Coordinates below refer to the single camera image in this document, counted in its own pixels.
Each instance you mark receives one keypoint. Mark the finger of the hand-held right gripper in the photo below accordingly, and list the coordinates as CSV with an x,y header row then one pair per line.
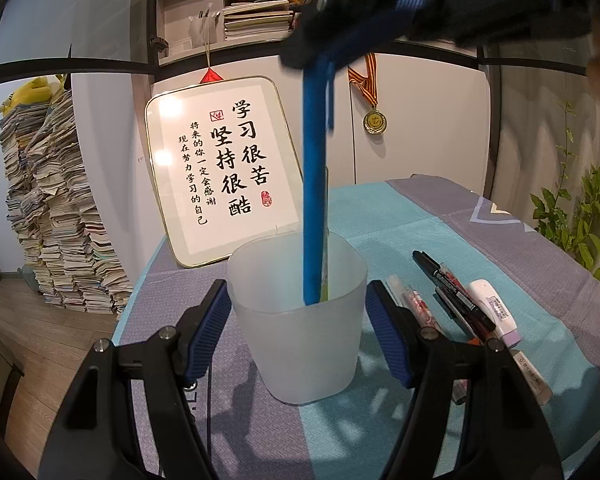
x,y
330,105
313,185

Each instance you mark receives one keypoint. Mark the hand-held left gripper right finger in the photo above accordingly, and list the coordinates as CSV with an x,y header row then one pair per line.
x,y
387,335

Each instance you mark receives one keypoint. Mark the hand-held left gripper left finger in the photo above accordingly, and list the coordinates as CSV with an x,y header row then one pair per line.
x,y
207,330

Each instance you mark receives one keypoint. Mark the clear pen with red print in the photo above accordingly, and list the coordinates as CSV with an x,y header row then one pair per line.
x,y
420,310

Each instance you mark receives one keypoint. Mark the clear plastic pen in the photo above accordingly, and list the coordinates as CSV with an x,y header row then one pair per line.
x,y
395,285

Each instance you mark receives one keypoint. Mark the slim black pen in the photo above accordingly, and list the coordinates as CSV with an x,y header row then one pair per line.
x,y
452,310

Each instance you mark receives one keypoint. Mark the black marker pen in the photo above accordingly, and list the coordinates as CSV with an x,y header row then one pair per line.
x,y
440,270

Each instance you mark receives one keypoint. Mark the translucent white plastic cup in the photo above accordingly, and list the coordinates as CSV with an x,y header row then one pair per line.
x,y
305,350

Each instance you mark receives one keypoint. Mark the orange pen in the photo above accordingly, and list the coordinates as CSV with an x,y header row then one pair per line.
x,y
472,341

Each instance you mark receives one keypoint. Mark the gold medal with striped ribbon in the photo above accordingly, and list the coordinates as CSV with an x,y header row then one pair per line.
x,y
375,120

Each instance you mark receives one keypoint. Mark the white bookshelf cabinet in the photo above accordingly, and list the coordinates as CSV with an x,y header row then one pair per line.
x,y
420,120

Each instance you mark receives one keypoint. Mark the white correction tape dispenser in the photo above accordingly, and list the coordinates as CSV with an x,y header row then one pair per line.
x,y
490,305

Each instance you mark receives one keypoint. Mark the gold framed calligraphy picture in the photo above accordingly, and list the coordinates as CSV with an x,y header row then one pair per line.
x,y
205,185

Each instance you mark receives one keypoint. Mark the stack of books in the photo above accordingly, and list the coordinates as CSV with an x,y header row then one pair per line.
x,y
257,20

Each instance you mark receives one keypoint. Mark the red knot hanging ornament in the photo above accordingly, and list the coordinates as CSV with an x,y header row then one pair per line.
x,y
211,76

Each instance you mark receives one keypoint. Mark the white desk pen holder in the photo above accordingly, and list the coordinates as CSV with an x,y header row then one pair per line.
x,y
202,32

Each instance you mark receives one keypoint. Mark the white eraser in sleeve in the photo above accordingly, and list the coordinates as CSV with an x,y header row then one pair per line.
x,y
532,377

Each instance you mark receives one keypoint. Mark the tall stack of papers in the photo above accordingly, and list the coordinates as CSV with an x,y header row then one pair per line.
x,y
65,210

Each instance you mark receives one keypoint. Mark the green leafy plant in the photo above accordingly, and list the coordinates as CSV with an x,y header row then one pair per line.
x,y
580,220

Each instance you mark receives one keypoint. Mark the yellow plush toy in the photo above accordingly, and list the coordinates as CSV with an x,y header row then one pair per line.
x,y
30,92

